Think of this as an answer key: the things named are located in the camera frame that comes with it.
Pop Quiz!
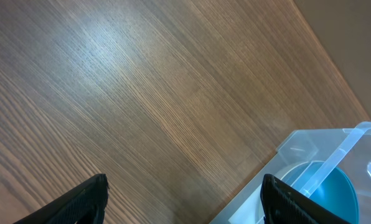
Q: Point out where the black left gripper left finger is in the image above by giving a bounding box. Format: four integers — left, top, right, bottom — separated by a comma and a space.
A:
15, 174, 109, 224

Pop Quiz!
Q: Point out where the clear plastic storage container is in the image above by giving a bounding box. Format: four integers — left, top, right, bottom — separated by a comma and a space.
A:
212, 121, 371, 223

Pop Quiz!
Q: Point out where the dark blue bowl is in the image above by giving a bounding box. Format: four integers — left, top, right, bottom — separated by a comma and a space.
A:
283, 161, 359, 223

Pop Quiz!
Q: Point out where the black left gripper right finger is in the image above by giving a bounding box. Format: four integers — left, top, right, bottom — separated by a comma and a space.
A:
260, 174, 348, 224

